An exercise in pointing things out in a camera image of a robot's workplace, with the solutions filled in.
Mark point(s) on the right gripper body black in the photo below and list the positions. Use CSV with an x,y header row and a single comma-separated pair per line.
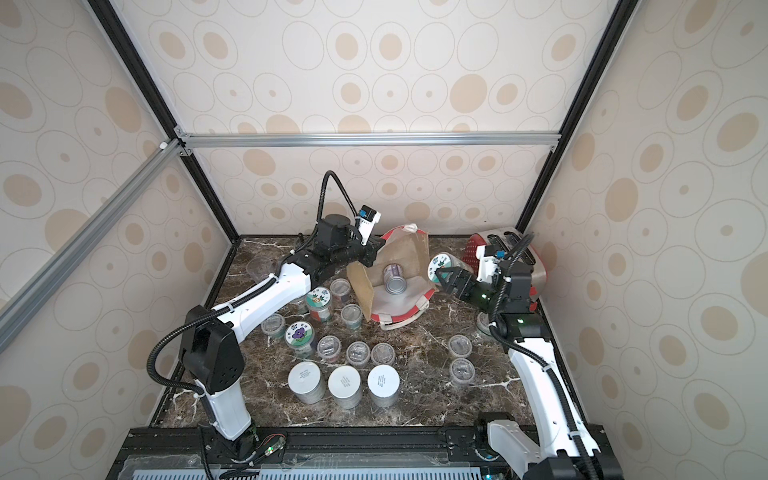
x,y
466,284

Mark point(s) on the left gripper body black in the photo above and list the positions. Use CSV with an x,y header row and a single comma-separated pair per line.
x,y
353,250

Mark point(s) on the wide jar strawberry label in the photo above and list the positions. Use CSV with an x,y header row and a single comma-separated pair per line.
x,y
444,260

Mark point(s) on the seed jar yellow label back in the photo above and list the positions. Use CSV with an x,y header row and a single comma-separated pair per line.
x,y
482,324

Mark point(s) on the red burlap canvas bag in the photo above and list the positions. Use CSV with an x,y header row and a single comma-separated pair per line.
x,y
408,246

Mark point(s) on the wide jar pineapple lid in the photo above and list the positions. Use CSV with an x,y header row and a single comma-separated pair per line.
x,y
319,302

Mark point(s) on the seed jar red label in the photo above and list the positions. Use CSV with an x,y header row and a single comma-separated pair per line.
x,y
460,346

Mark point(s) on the seed jar green label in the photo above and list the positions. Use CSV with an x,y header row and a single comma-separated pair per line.
x,y
352,316

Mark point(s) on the wide jar purple flower label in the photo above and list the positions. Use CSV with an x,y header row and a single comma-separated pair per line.
x,y
300,337

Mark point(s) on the small clear jar dark seeds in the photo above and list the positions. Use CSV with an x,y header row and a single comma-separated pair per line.
x,y
274,326

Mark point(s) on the small jar red label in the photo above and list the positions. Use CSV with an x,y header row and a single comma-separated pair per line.
x,y
329,349

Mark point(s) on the seed jar orange label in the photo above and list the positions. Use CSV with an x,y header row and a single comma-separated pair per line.
x,y
358,354

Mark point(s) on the wide jar dark lid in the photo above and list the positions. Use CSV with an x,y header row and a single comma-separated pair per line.
x,y
384,385

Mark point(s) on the wide jar white bottom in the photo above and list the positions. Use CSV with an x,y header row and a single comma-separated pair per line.
x,y
344,384

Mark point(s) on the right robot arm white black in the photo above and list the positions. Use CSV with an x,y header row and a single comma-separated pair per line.
x,y
564,445

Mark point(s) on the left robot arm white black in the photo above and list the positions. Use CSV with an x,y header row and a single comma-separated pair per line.
x,y
210,338

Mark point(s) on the clear plastic cup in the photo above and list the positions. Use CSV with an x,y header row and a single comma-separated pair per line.
x,y
259,269

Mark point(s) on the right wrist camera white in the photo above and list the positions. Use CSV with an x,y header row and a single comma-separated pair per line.
x,y
487,267

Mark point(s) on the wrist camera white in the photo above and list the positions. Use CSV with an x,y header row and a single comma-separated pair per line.
x,y
487,267
366,219

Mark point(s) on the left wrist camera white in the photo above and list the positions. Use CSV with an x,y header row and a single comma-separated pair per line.
x,y
366,219

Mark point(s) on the horizontal aluminium rail back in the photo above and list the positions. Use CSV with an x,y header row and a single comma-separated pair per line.
x,y
425,139

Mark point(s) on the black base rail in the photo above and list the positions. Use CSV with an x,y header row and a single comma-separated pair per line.
x,y
437,452

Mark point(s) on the aluminium rail left wall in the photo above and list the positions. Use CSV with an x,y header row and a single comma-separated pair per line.
x,y
23,307

